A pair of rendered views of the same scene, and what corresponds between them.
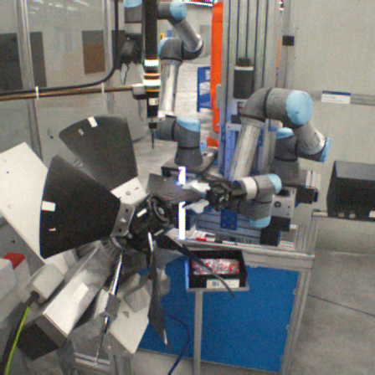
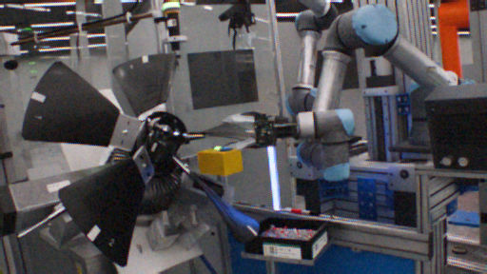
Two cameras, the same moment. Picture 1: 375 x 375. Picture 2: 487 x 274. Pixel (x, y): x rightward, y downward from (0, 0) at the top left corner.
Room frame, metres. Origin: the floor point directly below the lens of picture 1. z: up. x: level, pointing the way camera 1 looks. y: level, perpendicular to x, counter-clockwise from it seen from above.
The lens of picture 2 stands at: (0.18, -0.64, 1.29)
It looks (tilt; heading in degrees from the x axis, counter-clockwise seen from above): 6 degrees down; 33
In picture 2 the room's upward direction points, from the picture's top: 7 degrees counter-clockwise
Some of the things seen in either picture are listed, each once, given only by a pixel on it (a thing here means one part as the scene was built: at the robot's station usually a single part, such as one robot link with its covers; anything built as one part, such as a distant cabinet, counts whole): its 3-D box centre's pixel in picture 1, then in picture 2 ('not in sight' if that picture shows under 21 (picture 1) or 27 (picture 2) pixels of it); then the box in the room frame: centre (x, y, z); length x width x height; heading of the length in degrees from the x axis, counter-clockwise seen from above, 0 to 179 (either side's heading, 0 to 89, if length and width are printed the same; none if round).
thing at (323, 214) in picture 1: (342, 217); (459, 169); (1.23, -0.60, 1.04); 0.24 x 0.03 x 0.03; 77
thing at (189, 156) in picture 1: (188, 152); not in sight; (1.84, -0.01, 1.09); 0.15 x 0.15 x 0.10
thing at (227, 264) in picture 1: (216, 270); (288, 241); (1.17, -0.11, 0.84); 0.19 x 0.14 x 0.05; 91
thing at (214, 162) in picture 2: not in sight; (220, 163); (1.44, 0.31, 1.02); 0.16 x 0.10 x 0.11; 77
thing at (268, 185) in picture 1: (264, 186); (333, 125); (1.20, -0.27, 1.18); 0.11 x 0.08 x 0.09; 114
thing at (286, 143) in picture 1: (289, 141); (427, 97); (1.67, -0.48, 1.20); 0.13 x 0.12 x 0.14; 52
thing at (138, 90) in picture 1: (148, 102); (169, 26); (1.02, 0.11, 1.50); 0.09 x 0.07 x 0.10; 112
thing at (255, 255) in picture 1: (205, 249); (302, 225); (1.35, -0.08, 0.82); 0.90 x 0.04 x 0.08; 77
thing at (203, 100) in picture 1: (227, 88); not in sight; (8.39, -0.87, 0.49); 1.27 x 0.88 x 0.98; 149
